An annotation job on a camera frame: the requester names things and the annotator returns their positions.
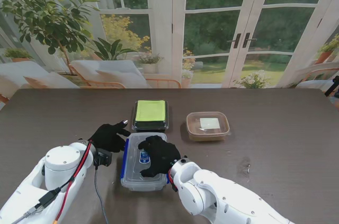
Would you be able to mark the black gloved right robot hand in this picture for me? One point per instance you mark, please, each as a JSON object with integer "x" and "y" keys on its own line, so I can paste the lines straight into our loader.
{"x": 161, "y": 155}

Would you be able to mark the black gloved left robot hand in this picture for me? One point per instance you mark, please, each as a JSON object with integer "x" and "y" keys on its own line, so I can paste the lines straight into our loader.
{"x": 108, "y": 138}

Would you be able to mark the clear container with blue clips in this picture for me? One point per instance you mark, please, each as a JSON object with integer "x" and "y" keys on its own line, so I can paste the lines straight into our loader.
{"x": 127, "y": 155}

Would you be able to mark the clear lid with blue label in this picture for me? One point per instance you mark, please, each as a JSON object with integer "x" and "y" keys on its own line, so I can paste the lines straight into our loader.
{"x": 135, "y": 165}

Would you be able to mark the black plastic ridged tray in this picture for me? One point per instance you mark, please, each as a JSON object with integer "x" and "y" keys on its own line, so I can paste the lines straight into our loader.
{"x": 167, "y": 120}

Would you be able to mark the clear lid with green paper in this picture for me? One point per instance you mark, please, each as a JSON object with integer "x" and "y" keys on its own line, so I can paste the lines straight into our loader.
{"x": 149, "y": 111}

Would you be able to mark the clear lid with white label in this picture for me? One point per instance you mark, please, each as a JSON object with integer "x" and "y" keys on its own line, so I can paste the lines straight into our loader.
{"x": 209, "y": 122}

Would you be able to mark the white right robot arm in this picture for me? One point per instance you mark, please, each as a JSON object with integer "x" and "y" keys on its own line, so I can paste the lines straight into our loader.
{"x": 225, "y": 195}

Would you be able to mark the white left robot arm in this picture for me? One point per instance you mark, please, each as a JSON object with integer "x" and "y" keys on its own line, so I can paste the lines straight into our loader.
{"x": 45, "y": 184}

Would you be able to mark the printed garden door backdrop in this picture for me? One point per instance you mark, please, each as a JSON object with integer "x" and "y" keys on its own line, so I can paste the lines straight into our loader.
{"x": 159, "y": 36}

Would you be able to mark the black tripod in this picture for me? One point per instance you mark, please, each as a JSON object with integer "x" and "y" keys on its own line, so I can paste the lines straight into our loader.
{"x": 334, "y": 85}

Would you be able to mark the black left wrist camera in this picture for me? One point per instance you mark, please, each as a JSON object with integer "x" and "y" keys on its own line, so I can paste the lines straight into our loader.
{"x": 102, "y": 157}

